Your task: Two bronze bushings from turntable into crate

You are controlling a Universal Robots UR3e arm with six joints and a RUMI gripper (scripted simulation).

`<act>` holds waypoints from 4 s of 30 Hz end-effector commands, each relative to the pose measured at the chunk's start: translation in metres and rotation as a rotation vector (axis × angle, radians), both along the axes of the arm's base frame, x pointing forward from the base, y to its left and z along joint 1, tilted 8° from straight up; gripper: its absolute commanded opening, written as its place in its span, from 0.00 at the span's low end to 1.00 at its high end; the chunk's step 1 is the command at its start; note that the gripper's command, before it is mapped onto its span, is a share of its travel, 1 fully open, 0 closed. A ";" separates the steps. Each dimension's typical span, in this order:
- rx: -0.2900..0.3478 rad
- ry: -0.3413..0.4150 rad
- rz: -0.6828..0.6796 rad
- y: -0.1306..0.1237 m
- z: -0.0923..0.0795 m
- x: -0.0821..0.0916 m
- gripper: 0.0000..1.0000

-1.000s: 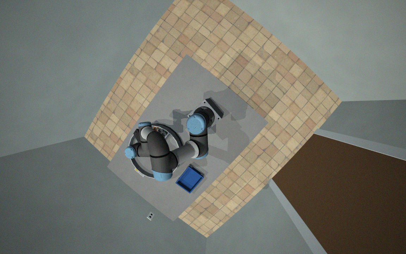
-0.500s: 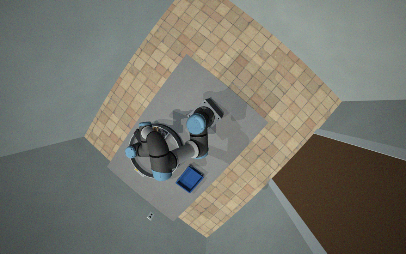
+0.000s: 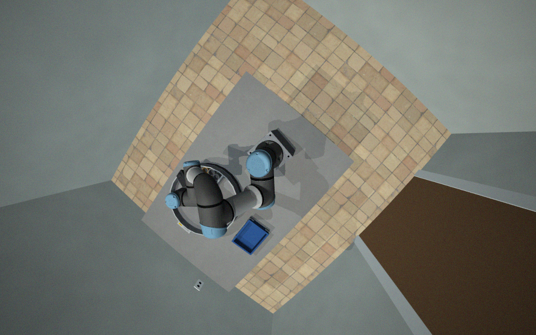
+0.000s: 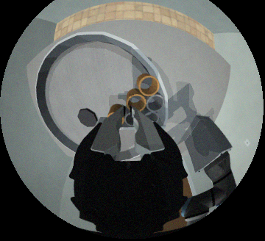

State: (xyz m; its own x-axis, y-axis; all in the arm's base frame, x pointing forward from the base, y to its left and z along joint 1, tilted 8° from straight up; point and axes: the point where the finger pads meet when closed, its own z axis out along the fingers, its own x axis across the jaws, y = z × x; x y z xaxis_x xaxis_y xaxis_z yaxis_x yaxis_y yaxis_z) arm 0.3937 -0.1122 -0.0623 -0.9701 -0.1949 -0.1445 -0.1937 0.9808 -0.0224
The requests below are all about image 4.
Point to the dark grey metal sleeve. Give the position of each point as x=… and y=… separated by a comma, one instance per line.
x=127, y=118
x=155, y=105
x=153, y=116

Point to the bronze bushing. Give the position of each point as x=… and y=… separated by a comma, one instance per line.
x=152, y=89
x=113, y=109
x=138, y=105

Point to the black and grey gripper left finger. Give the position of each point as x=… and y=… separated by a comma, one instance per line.
x=103, y=139

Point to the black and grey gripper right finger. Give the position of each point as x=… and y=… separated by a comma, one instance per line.
x=151, y=139

